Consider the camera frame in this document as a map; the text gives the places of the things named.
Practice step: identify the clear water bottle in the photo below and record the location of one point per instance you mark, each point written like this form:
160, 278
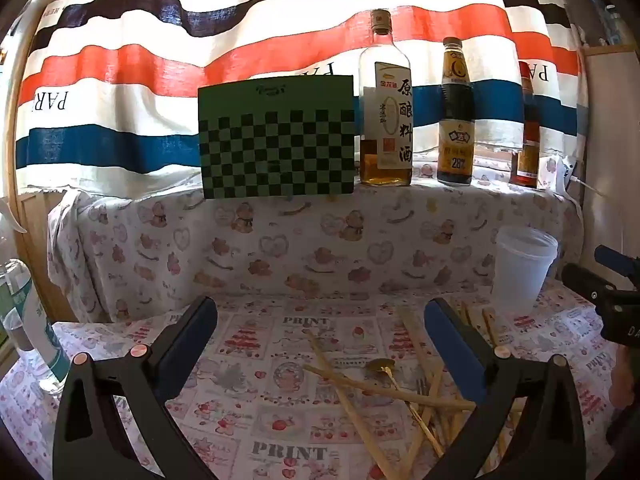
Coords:
35, 320

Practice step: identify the printed tablecloth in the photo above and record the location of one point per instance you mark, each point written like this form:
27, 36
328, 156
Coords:
300, 240

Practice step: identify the translucent plastic cup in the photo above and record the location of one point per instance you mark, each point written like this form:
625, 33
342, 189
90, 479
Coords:
520, 275

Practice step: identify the gold fork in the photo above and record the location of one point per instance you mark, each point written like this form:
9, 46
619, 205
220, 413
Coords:
422, 387

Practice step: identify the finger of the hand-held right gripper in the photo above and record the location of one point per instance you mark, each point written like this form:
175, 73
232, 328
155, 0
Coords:
620, 260
587, 282

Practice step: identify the white power adapter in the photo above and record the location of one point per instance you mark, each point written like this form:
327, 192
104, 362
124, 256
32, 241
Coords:
562, 175

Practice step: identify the striped curtain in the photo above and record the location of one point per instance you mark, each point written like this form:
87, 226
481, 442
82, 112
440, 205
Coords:
150, 35

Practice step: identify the clear cooking wine bottle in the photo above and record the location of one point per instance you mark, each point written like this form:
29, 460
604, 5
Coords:
385, 125

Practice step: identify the red-capped sauce bottle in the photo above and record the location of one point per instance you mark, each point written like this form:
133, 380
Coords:
527, 160

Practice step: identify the dark soy sauce bottle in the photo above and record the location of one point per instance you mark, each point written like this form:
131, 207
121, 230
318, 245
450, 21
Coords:
455, 125

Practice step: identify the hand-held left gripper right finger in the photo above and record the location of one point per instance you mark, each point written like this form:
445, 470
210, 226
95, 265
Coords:
455, 350

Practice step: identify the gold spoon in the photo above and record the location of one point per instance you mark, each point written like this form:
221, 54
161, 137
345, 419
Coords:
382, 365

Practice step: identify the wooden frame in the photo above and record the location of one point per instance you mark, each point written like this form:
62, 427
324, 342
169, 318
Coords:
37, 240

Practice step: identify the person's right hand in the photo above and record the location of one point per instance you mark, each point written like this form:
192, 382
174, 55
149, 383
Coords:
625, 375

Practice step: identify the green checkered board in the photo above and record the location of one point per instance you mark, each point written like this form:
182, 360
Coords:
275, 135

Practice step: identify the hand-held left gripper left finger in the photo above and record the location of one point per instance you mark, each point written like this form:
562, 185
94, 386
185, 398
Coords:
192, 340

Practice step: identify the pile of wooden chopsticks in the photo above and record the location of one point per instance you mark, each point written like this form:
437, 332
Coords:
360, 381

